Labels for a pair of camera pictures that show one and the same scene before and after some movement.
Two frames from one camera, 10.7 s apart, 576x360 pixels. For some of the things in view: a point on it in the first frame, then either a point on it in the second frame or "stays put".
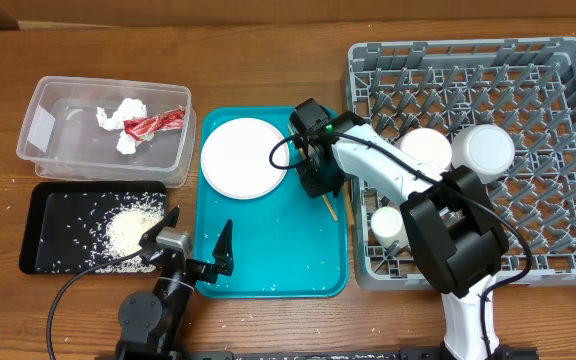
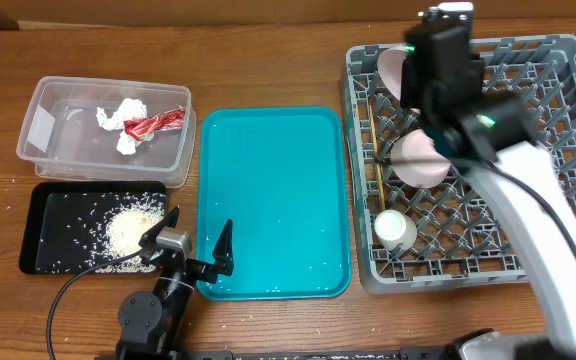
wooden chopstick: (330, 208) -> (374, 140)
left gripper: (222, 255) stays put
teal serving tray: (285, 245) stays put
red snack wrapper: (141, 126) stays put
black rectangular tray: (67, 226) stays put
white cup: (388, 227) stays put
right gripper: (308, 173) -> (408, 90)
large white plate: (235, 158) -> (391, 66)
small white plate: (427, 146) stays put
